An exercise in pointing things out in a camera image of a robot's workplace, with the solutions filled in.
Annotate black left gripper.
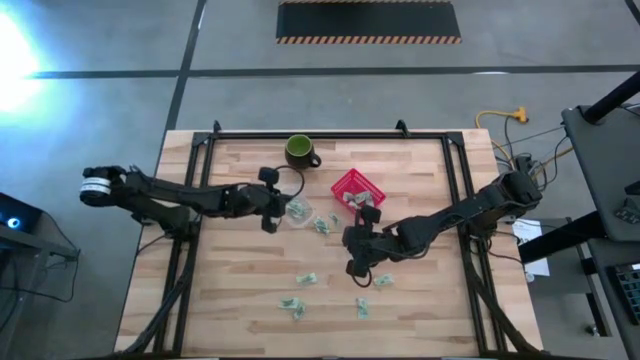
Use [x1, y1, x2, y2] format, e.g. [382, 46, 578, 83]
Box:
[234, 184, 294, 236]

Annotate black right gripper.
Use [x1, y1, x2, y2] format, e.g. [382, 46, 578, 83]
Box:
[342, 223, 401, 279]

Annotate clear plastic container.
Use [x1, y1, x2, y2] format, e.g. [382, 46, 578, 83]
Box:
[283, 195, 316, 230]

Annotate red slotted plastic basket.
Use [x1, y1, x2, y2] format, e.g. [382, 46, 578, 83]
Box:
[329, 167, 388, 221]

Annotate black mug green inside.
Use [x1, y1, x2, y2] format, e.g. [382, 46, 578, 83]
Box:
[283, 133, 323, 171]

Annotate white paper sheet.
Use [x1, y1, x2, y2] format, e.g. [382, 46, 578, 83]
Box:
[512, 218, 551, 279]

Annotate black cart beam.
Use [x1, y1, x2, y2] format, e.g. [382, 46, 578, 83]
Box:
[518, 209, 609, 265]

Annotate black mat hazard stripes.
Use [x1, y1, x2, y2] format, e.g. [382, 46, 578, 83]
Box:
[275, 0, 462, 45]

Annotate black metal stand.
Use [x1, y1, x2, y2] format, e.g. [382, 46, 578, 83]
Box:
[0, 224, 81, 346]

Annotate black device blue light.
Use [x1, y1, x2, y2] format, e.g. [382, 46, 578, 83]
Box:
[0, 192, 44, 236]

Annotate grey cart top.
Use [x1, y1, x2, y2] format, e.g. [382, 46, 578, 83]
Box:
[560, 102, 640, 244]

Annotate black keypad device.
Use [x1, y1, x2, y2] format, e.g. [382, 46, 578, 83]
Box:
[607, 262, 640, 326]

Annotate small black cart object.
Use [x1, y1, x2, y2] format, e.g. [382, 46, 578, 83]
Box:
[613, 197, 640, 226]

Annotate black pole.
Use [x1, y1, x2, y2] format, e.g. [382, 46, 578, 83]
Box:
[582, 69, 640, 125]

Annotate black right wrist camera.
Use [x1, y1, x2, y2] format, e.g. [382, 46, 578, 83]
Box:
[359, 204, 382, 226]

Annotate black left camera cable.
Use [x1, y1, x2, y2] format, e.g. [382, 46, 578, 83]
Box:
[274, 164, 306, 201]

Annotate black metal table frame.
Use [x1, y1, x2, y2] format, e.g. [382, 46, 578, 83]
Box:
[149, 119, 531, 359]

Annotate black left cable bundle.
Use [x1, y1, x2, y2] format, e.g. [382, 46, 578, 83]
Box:
[119, 234, 201, 356]

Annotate black cable bundle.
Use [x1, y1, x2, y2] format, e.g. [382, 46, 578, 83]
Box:
[462, 249, 539, 356]
[119, 234, 201, 356]

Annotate black right cable bundle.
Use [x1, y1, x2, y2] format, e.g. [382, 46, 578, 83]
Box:
[462, 249, 539, 356]

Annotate black cable tangle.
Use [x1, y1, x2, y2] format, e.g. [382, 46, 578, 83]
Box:
[494, 114, 569, 176]

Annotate yellow extension cord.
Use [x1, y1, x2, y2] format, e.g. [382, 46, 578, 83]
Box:
[474, 106, 530, 176]

